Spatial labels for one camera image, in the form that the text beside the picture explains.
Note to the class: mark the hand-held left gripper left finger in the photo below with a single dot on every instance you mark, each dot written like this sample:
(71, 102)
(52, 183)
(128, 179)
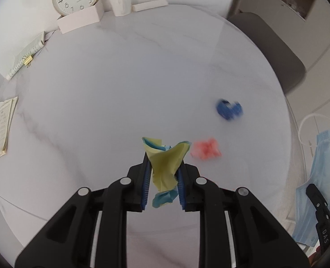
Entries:
(146, 184)

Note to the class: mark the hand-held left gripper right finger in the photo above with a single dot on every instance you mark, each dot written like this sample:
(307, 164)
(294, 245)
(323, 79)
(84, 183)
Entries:
(181, 189)

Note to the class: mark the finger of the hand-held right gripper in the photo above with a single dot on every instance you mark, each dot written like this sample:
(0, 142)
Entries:
(317, 198)

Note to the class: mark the yellow and blue paper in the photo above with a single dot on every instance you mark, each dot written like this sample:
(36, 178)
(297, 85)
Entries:
(165, 162)

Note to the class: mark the blue face mask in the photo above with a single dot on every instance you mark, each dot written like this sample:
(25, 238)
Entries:
(322, 162)

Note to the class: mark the pink crumpled paper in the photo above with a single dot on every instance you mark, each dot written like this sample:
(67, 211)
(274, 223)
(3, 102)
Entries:
(205, 149)

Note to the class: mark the blue crumpled wrapper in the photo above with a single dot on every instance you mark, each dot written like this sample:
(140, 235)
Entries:
(229, 110)

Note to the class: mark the grey chair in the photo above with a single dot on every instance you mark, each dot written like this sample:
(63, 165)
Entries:
(271, 50)

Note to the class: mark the printed paper booklet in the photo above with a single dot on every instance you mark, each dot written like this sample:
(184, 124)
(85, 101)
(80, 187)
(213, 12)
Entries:
(0, 128)

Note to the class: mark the gold binder clip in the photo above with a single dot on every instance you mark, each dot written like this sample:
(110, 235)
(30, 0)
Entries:
(27, 61)

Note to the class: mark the spiral notebook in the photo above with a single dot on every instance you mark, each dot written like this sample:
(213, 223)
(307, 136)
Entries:
(25, 54)

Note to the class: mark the white box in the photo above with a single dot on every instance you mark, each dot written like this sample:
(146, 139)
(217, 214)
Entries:
(78, 19)

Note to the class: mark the white rectangular bar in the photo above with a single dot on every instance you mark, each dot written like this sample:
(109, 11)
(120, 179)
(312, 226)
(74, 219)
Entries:
(149, 5)

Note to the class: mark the white cup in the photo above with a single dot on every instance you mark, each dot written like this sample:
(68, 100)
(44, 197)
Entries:
(121, 4)

